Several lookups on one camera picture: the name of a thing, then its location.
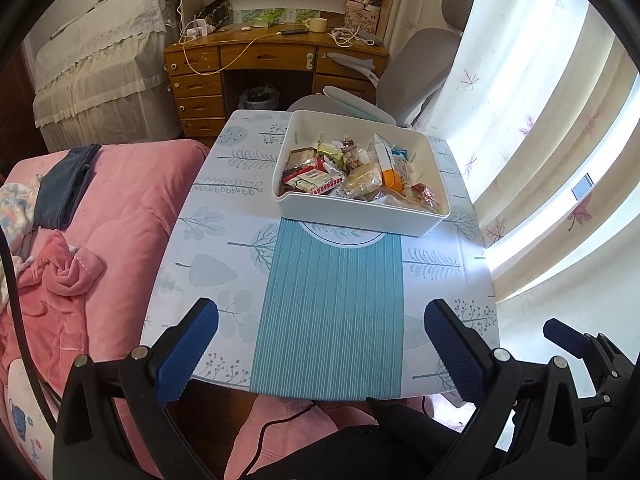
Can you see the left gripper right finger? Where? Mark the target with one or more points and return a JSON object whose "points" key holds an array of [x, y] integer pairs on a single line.
{"points": [[526, 424]]}

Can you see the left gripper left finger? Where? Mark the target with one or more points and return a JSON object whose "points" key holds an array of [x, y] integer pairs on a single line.
{"points": [[90, 441]]}

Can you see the red date walnut pack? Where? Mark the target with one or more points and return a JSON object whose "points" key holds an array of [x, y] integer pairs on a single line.
{"points": [[425, 197]]}

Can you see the green pineapple cake pack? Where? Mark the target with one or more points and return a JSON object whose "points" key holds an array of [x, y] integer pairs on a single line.
{"points": [[335, 155]]}

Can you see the brown paper snack pack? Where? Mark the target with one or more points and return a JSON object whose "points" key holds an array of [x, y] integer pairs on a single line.
{"points": [[301, 158]]}

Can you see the pink crumpled garment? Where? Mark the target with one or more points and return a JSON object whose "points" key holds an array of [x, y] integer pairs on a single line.
{"points": [[59, 278]]}

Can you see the patterned tablecloth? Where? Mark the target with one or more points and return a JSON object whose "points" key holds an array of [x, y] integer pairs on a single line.
{"points": [[310, 311]]}

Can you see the pink bed quilt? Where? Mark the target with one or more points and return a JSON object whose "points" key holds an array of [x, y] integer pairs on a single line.
{"points": [[125, 218]]}

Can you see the navy folded trousers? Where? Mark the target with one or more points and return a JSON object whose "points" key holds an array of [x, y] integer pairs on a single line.
{"points": [[63, 188]]}

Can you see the orange white snack pack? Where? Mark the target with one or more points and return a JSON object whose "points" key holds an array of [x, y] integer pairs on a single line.
{"points": [[390, 176]]}

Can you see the white plastic storage bin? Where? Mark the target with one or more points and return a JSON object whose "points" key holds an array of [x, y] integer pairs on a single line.
{"points": [[348, 172]]}

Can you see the blue candy pack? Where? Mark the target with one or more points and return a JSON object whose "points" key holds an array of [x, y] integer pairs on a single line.
{"points": [[400, 152]]}

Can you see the floral curtain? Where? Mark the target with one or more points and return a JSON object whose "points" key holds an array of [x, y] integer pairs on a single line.
{"points": [[540, 109]]}

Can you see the red white small sachet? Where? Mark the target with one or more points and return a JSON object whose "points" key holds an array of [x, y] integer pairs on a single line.
{"points": [[312, 181]]}

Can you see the date walnut clear pack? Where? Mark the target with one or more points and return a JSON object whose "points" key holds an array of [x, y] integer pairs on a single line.
{"points": [[353, 156]]}

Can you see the lace covered piano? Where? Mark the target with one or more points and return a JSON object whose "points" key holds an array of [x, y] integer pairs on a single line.
{"points": [[102, 79]]}

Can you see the trash bin under desk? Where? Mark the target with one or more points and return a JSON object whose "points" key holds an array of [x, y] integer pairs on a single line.
{"points": [[259, 98]]}

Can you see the wooden desk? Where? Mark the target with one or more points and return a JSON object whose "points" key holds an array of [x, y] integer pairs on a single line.
{"points": [[209, 75]]}

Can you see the grey office chair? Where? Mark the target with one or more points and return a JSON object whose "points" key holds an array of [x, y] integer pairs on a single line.
{"points": [[417, 72]]}

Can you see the yellow mug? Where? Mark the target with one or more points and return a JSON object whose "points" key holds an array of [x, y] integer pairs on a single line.
{"points": [[316, 25]]}

